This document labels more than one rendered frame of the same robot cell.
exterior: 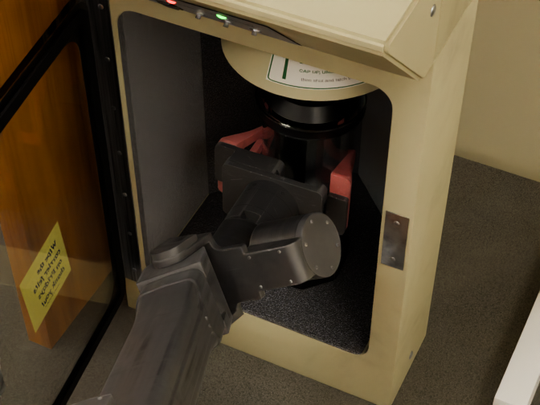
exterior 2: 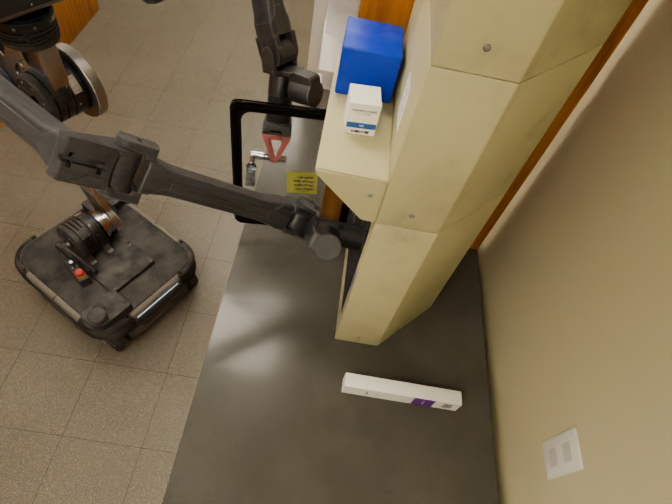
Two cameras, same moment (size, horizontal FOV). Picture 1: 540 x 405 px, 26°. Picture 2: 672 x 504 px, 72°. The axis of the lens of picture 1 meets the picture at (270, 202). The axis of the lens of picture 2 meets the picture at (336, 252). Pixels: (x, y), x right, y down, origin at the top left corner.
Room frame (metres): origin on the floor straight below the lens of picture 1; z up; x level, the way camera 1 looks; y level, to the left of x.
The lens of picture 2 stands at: (0.38, -0.54, 2.01)
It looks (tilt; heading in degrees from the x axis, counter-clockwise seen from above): 54 degrees down; 59
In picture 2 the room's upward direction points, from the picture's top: 15 degrees clockwise
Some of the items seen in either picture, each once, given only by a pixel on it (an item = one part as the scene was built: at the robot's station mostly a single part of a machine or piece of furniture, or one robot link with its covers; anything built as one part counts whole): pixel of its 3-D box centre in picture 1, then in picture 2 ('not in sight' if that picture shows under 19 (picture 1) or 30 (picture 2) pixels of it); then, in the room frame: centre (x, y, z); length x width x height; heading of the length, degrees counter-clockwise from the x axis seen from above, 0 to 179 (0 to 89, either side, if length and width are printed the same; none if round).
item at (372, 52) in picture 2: not in sight; (369, 60); (0.75, 0.12, 1.56); 0.10 x 0.10 x 0.09; 64
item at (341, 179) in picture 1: (323, 179); not in sight; (0.80, -0.05, 1.18); 0.09 x 0.07 x 0.07; 156
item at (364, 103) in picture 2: not in sight; (362, 110); (0.70, 0.01, 1.54); 0.05 x 0.05 x 0.06; 70
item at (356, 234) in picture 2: (263, 215); (353, 236); (0.75, 0.01, 1.18); 0.10 x 0.07 x 0.07; 66
